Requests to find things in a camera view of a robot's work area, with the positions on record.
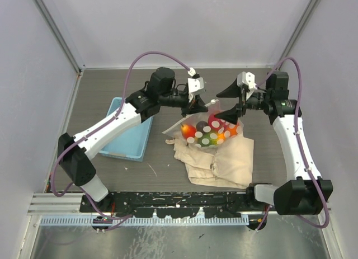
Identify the dark purple fake plum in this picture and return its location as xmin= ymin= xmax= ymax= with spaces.
xmin=195 ymin=121 xmax=208 ymax=133

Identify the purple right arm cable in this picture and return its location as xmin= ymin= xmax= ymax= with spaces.
xmin=251 ymin=56 xmax=330 ymax=234

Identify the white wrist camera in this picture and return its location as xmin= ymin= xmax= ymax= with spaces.
xmin=187 ymin=77 xmax=205 ymax=96
xmin=237 ymin=72 xmax=257 ymax=89

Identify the light blue slotted cable duct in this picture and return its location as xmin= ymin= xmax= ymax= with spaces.
xmin=39 ymin=214 xmax=249 ymax=227

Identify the red fake apple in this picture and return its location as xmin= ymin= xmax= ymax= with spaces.
xmin=208 ymin=113 xmax=227 ymax=133

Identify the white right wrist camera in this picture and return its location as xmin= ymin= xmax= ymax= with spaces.
xmin=237 ymin=72 xmax=257 ymax=89

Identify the light blue plastic basket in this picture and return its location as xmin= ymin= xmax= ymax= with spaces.
xmin=100 ymin=97 xmax=154 ymax=162

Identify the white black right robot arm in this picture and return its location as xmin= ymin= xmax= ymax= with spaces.
xmin=217 ymin=72 xmax=333 ymax=215

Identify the black paint-chipped base rail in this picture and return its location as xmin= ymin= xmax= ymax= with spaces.
xmin=96 ymin=191 xmax=268 ymax=219

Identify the clear polka dot zip bag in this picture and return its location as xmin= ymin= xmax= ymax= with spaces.
xmin=162 ymin=99 xmax=243 ymax=149

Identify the orange fake fruit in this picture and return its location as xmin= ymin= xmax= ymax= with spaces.
xmin=216 ymin=124 xmax=242 ymax=144

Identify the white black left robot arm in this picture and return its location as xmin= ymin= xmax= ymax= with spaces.
xmin=56 ymin=67 xmax=208 ymax=212

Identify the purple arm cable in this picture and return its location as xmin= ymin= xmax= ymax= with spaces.
xmin=49 ymin=51 xmax=196 ymax=233
xmin=251 ymin=56 xmax=330 ymax=234

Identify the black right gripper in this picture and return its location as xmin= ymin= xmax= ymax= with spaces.
xmin=213 ymin=78 xmax=270 ymax=125

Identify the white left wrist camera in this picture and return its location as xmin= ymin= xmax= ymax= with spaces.
xmin=187 ymin=77 xmax=205 ymax=96

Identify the green fake fruit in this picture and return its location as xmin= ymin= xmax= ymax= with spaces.
xmin=197 ymin=132 xmax=219 ymax=147

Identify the aluminium frame rail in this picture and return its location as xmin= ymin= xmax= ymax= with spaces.
xmin=33 ymin=0 xmax=83 ymax=74

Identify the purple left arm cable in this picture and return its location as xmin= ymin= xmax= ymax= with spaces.
xmin=49 ymin=51 xmax=196 ymax=233

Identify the beige folded fabric garment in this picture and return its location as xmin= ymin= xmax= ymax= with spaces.
xmin=166 ymin=134 xmax=254 ymax=189

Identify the red yellow fake pear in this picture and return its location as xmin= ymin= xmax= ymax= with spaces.
xmin=181 ymin=124 xmax=196 ymax=139

